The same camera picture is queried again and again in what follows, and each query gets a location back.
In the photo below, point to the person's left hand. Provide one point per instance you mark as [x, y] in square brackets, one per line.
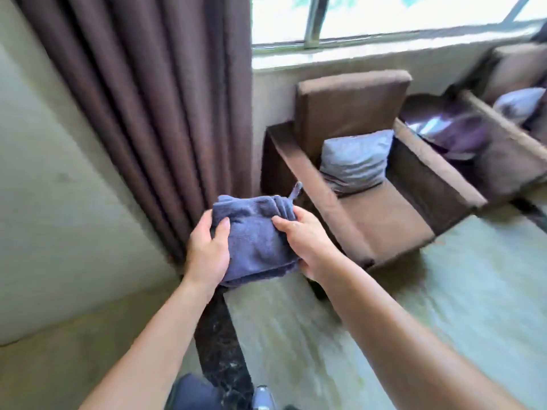
[206, 256]

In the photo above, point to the person's right hand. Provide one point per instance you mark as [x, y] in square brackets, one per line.
[308, 243]

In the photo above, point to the person's right thumb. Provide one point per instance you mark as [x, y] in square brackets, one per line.
[285, 223]

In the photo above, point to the person's left thumb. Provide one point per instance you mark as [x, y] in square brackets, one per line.
[222, 234]

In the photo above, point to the blue towel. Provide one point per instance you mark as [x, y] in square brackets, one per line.
[255, 239]

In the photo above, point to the person's right forearm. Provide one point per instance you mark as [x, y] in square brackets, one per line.
[406, 337]

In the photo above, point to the person's left forearm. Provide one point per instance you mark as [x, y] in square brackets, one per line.
[147, 350]

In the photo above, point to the brown armchair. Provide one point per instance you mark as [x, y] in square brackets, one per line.
[354, 175]

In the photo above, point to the grey cushion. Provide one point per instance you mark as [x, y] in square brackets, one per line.
[357, 162]

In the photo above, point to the brown curtain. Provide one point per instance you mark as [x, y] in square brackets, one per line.
[141, 115]

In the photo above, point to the person's leg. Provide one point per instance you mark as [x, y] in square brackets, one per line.
[192, 394]

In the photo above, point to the person's shoe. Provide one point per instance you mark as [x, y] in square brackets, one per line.
[263, 399]

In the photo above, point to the brown sofa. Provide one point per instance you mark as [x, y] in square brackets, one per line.
[500, 123]

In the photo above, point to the light purple cushion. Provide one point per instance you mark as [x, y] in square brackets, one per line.
[519, 104]

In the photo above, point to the window frame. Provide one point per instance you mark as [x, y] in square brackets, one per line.
[384, 25]

